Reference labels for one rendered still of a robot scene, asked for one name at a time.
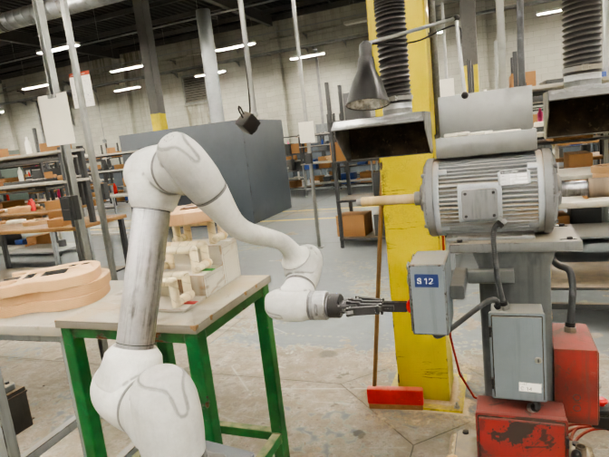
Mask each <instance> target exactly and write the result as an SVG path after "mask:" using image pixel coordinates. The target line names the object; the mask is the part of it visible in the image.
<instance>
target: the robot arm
mask: <svg viewBox="0 0 609 457"><path fill-rule="evenodd" d="M123 178H124V182H125V184H126V186H127V191H128V198H129V203H130V206H131V207H133V211H132V218H131V225H130V239H129V246H128V253H127V260H126V268H125V275H124V282H123V289H122V296H121V310H120V317H119V324H118V331H117V338H116V344H113V345H112V346H111V347H110V348H109V349H108V350H107V351H106V352H105V353H104V356H103V359H102V361H101V365H100V367H99V369H98V370H97V371H96V373H95V375H94V376H93V379H92V383H91V389H90V395H91V400H92V405H93V407H94V408H95V410H96V411H97V413H98V414H99V415H100V416H101V417H102V418H103V419H104V420H105V421H107V422H108V423H110V424H111V425H112V426H114V427H116V428H117V429H119V430H121V431H123V432H125V433H127V434H128V436H129V437H130V439H131V440H132V442H133V443H134V445H135V447H136V448H138V449H139V452H140V457H227V456H226V455H225V454H224V453H217V452H209V451H208V450H207V446H206V441H205V427H204V420H203V414H202V409H201V404H200V400H199V397H198V390H197V388H196V386H195V384H194V382H193V381H192V379H191V378H190V376H189V375H188V373H187V372H186V371H185V370H184V369H183V368H181V367H179V366H176V365H173V364H163V361H162V353H161V352H160V350H159V349H158V348H157V347H156V346H155V345H154V344H155V336H156V329H157V322H158V314H159V307H160V292H161V285H162V278H163V270H164V263H165V256H166V248H167V241H168V234H169V219H170V212H173V211H174V210H175V208H176V207H177V206H178V203H179V199H180V197H181V195H182V196H187V197H188V198H189V199H190V200H191V201H192V202H193V203H194V204H195V205H196V206H197V207H198V208H199V209H201V210H202V211H203V212H204V213H205V214H207V215H208V216H209V217H210V218H211V219H212V220H213V221H214V222H216V223H217V224H218V225H219V226H220V227H221V228H222V229H223V230H224V231H225V232H226V233H227V234H228V235H230V236H231V237H233V238H235V239H237V240H239V241H242V242H245V243H248V244H253V245H258V246H263V247H269V248H276V249H278V250H279V251H280V252H281V253H282V255H283V259H282V266H283V269H284V272H285V277H286V280H285V283H284V284H283V285H282V286H281V287H280V288H278V289H275V290H273V291H271V292H269V293H268V294H267V295H266V298H265V311H266V313H267V314H268V315H269V317H271V318H274V319H276V320H281V321H287V322H303V321H306V320H328V319H329V318H341V317H342V316H343V314H346V316H347V317H349V316H367V315H379V314H380V312H381V315H383V312H407V308H406V304H407V301H386V300H384V298H377V297H360V296H355V298H353V297H349V298H347V299H344V298H343V295H342V294H340V293H329V292H328V291H315V288H316V286H317V284H318V282H319V279H320V276H321V272H322V267H323V257H322V254H321V252H320V250H319V249H318V248H317V247H316V246H314V245H310V244H306V245H303V246H299V245H297V244H296V243H295V242H294V241H293V240H292V239H291V238H290V237H288V236H287V235H286V234H284V233H282V232H279V231H276V230H273V229H270V228H265V227H262V226H259V225H257V224H254V223H251V222H249V221H248V220H246V219H245V218H244V217H243V216H242V215H241V213H240V211H239V210H238V208H237V205H236V203H235V201H234V200H233V198H232V195H231V193H230V191H229V188H228V186H227V184H226V182H225V181H224V179H223V177H222V175H221V173H220V171H219V170H218V167H217V166H216V165H215V163H214V162H213V160H212V159H210V157H209V156H208V154H207V153H206V152H205V151H204V150H203V148H202V147H201V146H200V145H199V144H198V143H197V142H195V141H194V140H193V139H191V138H190V137H189V136H188V135H186V134H185V133H183V132H177V131H174V132H171V133H169V134H167V135H165V136H164V137H163V138H162V139H161V140H160V141H159V143H158V144H157V145H152V146H149V147H145V148H142V149H140V150H138V151H135V152H134V153H133V154H132V155H131V156H130V157H129V158H128V159H127V161H126V162H125V165H124V168H123Z"/></svg>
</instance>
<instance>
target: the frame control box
mask: <svg viewBox="0 0 609 457"><path fill-rule="evenodd" d="M407 272H408V274H407V282H408V286H409V296H410V308H411V331H413V334H415V335H433V337H434V338H436V339H440V338H442V337H444V336H446V335H449V334H450V332H452V331H453V330H454V329H456V328H457V327H458V326H460V325H461V324H463V323H464V322H465V321H466V320H468V319H469V318H470V317H472V316H473V315H474V314H476V313H477V312H478V311H479V310H480V309H481V308H483V307H484V306H486V305H488V304H490V303H493V302H494V303H495V305H494V308H495V310H498V311H501V310H502V308H501V305H500V301H499V299H498V298H496V297H489V298H487V299H485V300H484V301H482V302H481V303H479V304H478V305H476V306H475V307H473V308H472V309H471V310H469V311H468V313H467V314H465V315H464V316H463V317H461V318H460V319H459V320H457V321H456V322H455V323H454V324H452V319H453V315H454V310H453V299H451V298H450V282H451V265H450V252H449V251H448V250H432V251H417V252H416V254H415V255H414V257H413V258H412V260H411V262H410V264H409V265H408V266H407Z"/></svg>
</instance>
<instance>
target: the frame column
mask: <svg viewBox="0 0 609 457"><path fill-rule="evenodd" d="M555 253H556V252H555V251H545V252H500V253H498V266H499V268H514V282H515V283H514V284H502V289H503V292H504V296H505V299H506V300H507V301H508V303H509V304H541V305H542V308H543V312H544V314H545V319H546V381H547V400H548V401H554V372H553V337H552V319H553V317H552V301H551V274H552V273H551V263H552V261H553V258H554V256H555ZM472 254H473V256H474V258H475V260H476V262H477V264H478V268H493V260H492V259H493V258H492V254H491V253H472ZM489 297H496V298H498V299H499V297H498V292H497V287H496V284H479V299H480V303H481V302H482V301H484V300H485V299H487V298H489ZM491 304H492V303H490V304H488V305H486V306H484V307H483V308H481V309H480V316H481V334H482V352H483V369H484V387H485V395H486V396H492V389H491V364H490V346H489V336H488V312H489V311H491Z"/></svg>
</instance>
